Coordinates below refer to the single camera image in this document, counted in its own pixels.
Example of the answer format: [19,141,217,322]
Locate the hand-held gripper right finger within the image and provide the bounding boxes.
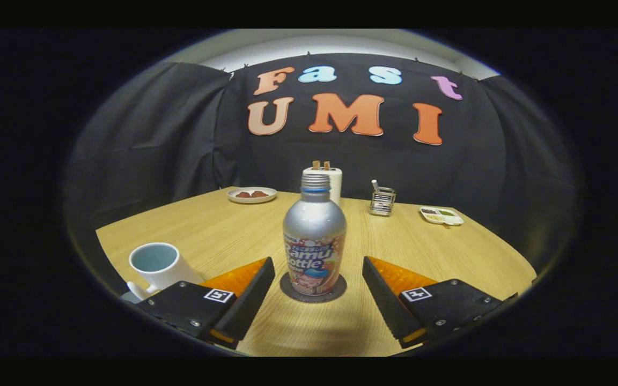
[363,256,519,349]

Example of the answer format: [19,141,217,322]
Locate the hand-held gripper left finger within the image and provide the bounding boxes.
[136,257,276,350]

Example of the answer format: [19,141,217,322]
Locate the dark round coaster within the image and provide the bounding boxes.
[279,272,348,303]

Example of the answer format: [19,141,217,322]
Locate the white cup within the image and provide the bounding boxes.
[127,242,205,301]

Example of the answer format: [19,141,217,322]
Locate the silver juice bottle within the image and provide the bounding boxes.
[283,173,347,296]

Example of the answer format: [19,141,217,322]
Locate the wooden table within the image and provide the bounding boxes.
[96,187,538,357]

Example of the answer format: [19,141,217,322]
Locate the white divided dish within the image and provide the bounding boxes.
[420,206,465,226]

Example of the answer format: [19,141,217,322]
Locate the small white plate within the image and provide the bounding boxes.
[227,187,277,204]

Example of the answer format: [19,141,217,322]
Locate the white toaster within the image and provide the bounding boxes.
[303,166,343,207]

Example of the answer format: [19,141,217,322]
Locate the metal wire holder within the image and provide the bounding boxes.
[369,186,396,217]

